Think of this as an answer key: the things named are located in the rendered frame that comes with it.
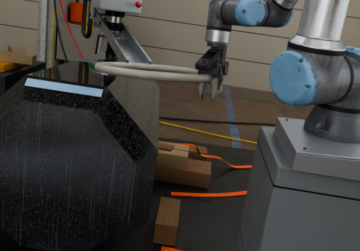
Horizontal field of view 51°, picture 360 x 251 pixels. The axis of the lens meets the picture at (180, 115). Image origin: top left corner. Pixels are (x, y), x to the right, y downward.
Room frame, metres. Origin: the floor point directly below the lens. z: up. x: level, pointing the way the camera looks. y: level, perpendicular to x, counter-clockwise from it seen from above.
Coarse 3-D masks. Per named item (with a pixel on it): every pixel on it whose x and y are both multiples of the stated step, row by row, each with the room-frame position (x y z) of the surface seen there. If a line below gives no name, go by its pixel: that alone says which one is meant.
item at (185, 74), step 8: (96, 64) 1.38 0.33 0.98; (104, 64) 1.49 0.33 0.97; (112, 64) 1.56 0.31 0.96; (120, 64) 1.60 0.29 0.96; (128, 64) 1.64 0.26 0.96; (136, 64) 1.66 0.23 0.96; (144, 64) 1.68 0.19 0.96; (152, 64) 1.69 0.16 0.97; (104, 72) 1.31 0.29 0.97; (112, 72) 1.28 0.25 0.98; (120, 72) 1.26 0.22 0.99; (128, 72) 1.25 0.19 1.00; (136, 72) 1.24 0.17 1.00; (144, 72) 1.24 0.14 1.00; (152, 72) 1.24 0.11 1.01; (160, 72) 1.24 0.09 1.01; (168, 72) 1.26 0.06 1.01; (176, 72) 1.69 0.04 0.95; (184, 72) 1.67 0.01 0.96; (192, 72) 1.64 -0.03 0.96; (160, 80) 1.24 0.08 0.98; (168, 80) 1.24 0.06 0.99; (176, 80) 1.25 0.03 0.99; (184, 80) 1.26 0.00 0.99; (192, 80) 1.28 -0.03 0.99; (200, 80) 1.30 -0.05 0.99; (208, 80) 1.34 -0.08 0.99
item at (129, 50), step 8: (88, 16) 2.18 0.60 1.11; (96, 16) 2.16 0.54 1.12; (104, 16) 2.22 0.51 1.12; (104, 24) 2.00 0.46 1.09; (104, 32) 1.98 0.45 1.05; (128, 32) 1.99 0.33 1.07; (112, 40) 1.84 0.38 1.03; (120, 40) 1.96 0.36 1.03; (128, 40) 1.98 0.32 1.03; (136, 40) 1.90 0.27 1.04; (112, 48) 1.83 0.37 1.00; (120, 48) 1.74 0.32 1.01; (128, 48) 1.89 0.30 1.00; (136, 48) 1.86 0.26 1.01; (120, 56) 1.72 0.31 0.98; (128, 56) 1.79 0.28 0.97; (136, 56) 1.81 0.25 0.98; (144, 56) 1.75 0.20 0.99
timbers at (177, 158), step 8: (176, 144) 2.71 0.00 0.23; (160, 152) 2.49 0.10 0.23; (168, 152) 2.52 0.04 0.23; (176, 152) 2.54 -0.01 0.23; (184, 152) 2.56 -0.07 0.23; (160, 160) 2.49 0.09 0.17; (168, 160) 2.48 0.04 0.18; (176, 160) 2.48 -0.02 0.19; (184, 160) 2.48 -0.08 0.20; (184, 168) 2.48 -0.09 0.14
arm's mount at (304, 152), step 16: (288, 128) 1.14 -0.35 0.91; (288, 144) 1.04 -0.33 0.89; (304, 144) 1.01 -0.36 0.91; (320, 144) 1.02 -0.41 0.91; (336, 144) 1.04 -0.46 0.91; (352, 144) 1.05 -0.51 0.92; (288, 160) 1.00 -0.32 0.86; (304, 160) 0.95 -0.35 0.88; (320, 160) 0.94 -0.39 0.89; (336, 160) 0.94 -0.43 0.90; (352, 160) 0.94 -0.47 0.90; (336, 176) 0.94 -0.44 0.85; (352, 176) 0.94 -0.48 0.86
